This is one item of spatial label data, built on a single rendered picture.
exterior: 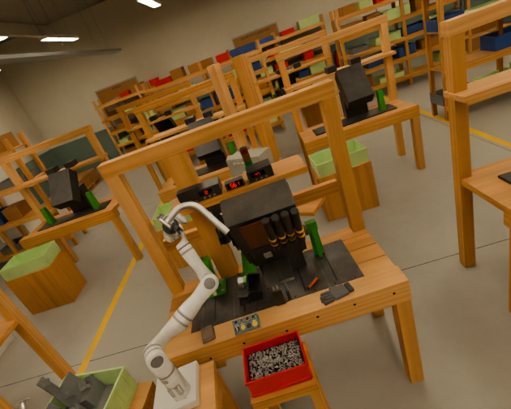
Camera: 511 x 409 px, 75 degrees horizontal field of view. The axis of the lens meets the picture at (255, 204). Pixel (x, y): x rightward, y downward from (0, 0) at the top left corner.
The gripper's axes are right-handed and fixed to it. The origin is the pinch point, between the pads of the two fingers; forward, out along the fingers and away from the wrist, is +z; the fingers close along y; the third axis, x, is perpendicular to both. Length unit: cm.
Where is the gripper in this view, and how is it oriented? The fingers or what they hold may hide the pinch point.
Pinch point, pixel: (168, 220)
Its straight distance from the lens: 145.4
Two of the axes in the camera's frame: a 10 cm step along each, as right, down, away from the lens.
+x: 5.6, -7.7, 3.0
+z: 1.6, -2.5, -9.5
